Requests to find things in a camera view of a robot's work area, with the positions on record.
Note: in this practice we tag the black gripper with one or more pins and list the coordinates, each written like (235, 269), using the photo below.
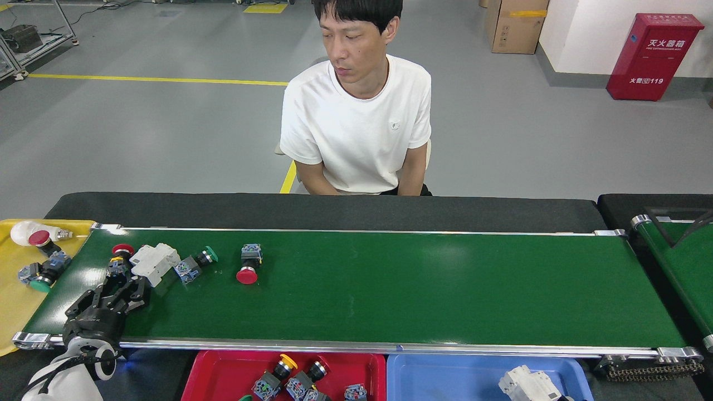
(94, 326)

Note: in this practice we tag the red push button switch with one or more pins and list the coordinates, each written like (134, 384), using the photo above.
(39, 238)
(318, 368)
(122, 249)

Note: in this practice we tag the white circuit breaker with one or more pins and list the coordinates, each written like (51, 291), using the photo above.
(526, 384)
(153, 264)

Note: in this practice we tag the green push button switch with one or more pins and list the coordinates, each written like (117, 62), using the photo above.
(186, 271)

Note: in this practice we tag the red mushroom button switch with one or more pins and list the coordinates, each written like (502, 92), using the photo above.
(247, 276)

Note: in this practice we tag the yellow mushroom button switch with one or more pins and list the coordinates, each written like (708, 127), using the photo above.
(288, 361)

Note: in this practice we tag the person's right forearm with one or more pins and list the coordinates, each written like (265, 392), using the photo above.
(312, 178)

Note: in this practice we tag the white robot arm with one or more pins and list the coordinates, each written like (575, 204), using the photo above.
(50, 387)

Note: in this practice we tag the yellow plastic tray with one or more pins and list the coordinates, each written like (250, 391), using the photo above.
(14, 317)

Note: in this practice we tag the long green conveyor belt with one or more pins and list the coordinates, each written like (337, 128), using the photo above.
(390, 289)

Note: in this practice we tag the narrow green conveyor belt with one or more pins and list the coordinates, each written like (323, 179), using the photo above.
(685, 273)

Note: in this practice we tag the white light bulb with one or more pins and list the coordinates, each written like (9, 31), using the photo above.
(18, 231)

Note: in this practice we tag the red plastic bin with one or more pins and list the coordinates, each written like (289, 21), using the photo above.
(223, 373)

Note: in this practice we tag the dark grey equipment box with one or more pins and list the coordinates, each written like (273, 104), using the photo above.
(22, 39)

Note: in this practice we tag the person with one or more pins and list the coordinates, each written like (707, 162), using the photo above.
(356, 128)

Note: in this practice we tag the blue plastic bin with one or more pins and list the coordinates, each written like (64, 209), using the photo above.
(445, 379)

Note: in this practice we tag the brown cardboard box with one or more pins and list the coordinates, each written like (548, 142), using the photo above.
(515, 28)

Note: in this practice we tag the red fire extinguisher box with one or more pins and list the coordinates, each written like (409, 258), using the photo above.
(652, 55)

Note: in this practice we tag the blue switch contact block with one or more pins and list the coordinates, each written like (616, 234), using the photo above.
(317, 396)
(355, 393)

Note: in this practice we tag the metal frame rack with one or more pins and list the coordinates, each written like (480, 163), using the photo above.
(65, 23)

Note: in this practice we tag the black guide frame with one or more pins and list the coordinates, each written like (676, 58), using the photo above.
(653, 216)

